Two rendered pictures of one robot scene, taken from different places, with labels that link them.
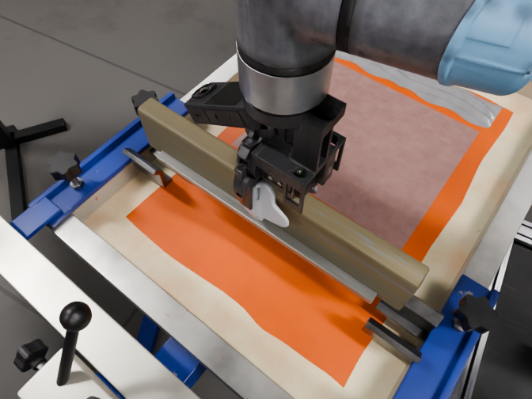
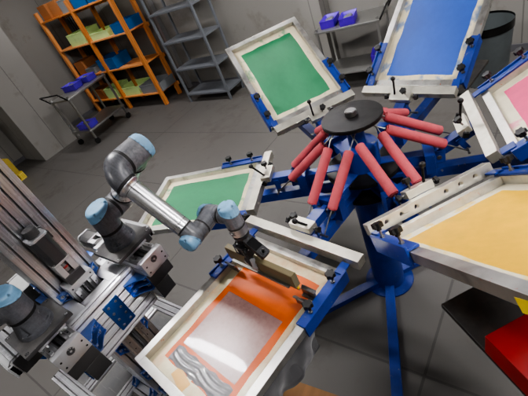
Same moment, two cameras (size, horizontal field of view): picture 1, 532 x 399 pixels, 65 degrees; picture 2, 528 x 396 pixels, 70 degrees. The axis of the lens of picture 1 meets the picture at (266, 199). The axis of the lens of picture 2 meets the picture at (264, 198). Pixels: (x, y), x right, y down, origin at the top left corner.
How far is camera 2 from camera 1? 1.61 m
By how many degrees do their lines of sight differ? 85
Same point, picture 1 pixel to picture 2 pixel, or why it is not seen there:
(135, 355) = (296, 237)
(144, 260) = (309, 273)
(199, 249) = not seen: hidden behind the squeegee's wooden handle
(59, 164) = (330, 272)
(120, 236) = (319, 279)
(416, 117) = (204, 346)
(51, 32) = not seen: outside the picture
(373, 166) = (229, 320)
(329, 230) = not seen: hidden behind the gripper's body
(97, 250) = (320, 265)
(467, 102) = (180, 357)
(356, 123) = (229, 339)
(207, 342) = (284, 251)
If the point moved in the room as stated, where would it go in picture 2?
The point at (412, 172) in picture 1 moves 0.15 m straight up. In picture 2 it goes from (215, 319) to (200, 299)
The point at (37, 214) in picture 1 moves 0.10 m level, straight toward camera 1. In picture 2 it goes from (341, 268) to (323, 259)
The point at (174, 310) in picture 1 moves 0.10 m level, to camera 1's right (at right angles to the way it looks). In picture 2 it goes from (294, 256) to (273, 260)
